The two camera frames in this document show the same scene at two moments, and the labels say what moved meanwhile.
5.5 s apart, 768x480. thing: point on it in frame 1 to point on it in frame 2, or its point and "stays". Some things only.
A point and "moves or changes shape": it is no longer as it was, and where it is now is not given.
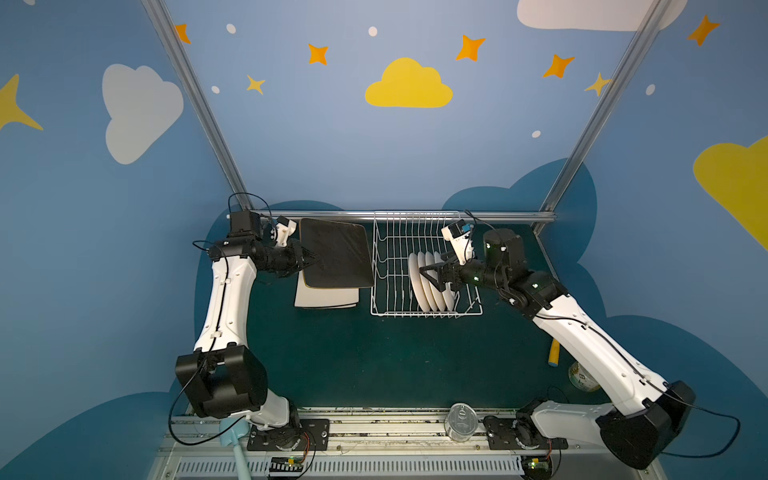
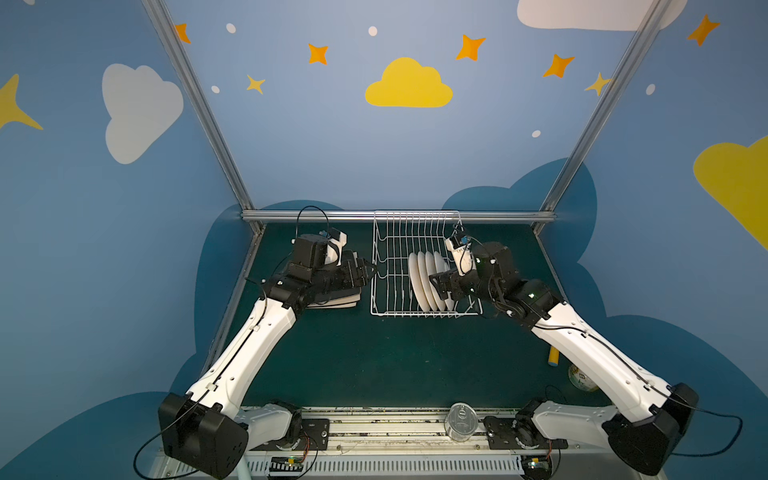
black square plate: x=343 y=251 moves or changes shape
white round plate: x=425 y=285 stays
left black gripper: x=297 y=257 to x=349 y=274
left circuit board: x=286 y=466 stays
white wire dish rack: x=395 y=236 stays
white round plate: x=414 y=269 stays
